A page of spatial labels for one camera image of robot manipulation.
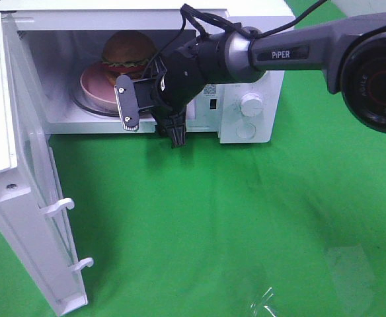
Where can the white microwave oven body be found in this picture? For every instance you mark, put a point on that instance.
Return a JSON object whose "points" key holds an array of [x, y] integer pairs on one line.
{"points": [[65, 37]]}

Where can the glass microwave turntable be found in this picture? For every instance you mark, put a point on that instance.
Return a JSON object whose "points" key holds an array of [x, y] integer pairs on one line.
{"points": [[80, 105]]}

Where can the warning label with QR code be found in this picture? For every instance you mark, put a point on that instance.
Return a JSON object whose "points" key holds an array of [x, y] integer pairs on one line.
{"points": [[210, 91]]}

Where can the pink round plate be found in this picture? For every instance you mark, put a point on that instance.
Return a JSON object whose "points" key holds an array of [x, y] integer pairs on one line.
{"points": [[97, 91]]}

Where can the clear tape strip on table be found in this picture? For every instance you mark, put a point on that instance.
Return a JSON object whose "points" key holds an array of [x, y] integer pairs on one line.
{"points": [[261, 305]]}

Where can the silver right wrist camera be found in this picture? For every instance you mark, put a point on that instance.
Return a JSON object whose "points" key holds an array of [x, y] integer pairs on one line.
{"points": [[128, 108]]}

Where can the white microwave knob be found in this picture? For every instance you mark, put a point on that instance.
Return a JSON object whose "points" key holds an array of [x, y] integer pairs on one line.
{"points": [[251, 105]]}

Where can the round white door release button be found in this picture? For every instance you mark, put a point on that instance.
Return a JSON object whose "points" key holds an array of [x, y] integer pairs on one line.
{"points": [[246, 131]]}

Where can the burger with lettuce and tomato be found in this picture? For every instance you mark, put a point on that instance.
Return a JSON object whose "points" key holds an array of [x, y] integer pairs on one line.
{"points": [[126, 52]]}

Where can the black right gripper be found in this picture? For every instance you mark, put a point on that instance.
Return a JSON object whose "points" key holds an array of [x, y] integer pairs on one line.
{"points": [[167, 108]]}

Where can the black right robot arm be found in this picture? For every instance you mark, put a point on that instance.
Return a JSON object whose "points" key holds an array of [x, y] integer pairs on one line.
{"points": [[350, 52]]}

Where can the white microwave door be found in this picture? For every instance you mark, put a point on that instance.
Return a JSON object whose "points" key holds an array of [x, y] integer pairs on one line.
{"points": [[33, 210]]}

